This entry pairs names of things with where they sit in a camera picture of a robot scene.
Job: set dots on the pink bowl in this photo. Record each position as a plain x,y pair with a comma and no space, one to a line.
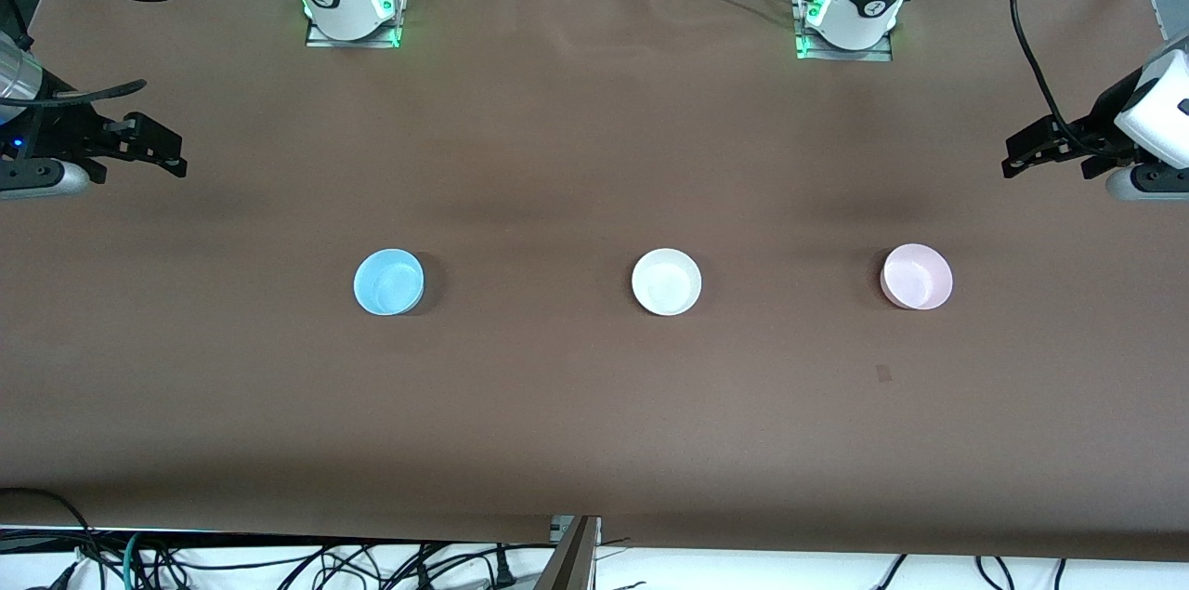
916,276

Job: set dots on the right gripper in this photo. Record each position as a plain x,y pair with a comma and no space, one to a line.
58,133

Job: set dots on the aluminium frame beam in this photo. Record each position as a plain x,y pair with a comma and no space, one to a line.
571,562

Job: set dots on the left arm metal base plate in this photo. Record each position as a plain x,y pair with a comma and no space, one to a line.
845,57

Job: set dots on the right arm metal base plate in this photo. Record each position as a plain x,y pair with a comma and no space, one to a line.
353,43

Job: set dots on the white bowl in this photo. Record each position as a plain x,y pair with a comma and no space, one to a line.
666,281

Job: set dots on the blue bowl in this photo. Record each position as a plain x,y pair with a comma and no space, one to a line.
388,281

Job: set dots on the brown table cover sheet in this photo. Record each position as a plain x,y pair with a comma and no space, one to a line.
557,404

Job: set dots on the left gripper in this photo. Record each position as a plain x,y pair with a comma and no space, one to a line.
1089,131

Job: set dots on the small brown tape patch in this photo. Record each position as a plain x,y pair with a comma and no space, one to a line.
883,373

